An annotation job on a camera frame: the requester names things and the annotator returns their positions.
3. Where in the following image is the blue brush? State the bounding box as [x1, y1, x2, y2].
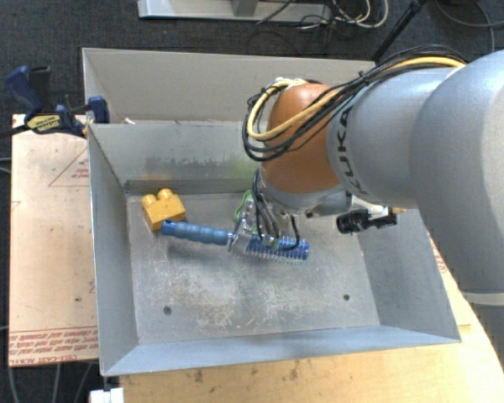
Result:
[160, 219, 311, 264]

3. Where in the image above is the grey metal bin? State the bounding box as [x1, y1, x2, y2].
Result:
[81, 47, 462, 378]

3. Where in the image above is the yellow toy brick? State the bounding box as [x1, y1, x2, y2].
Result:
[141, 188, 187, 232]

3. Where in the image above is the brown cardboard board, red print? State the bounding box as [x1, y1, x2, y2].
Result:
[8, 113, 474, 368]

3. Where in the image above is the black cylinder on white bracket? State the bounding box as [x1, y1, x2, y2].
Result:
[336, 206, 407, 235]

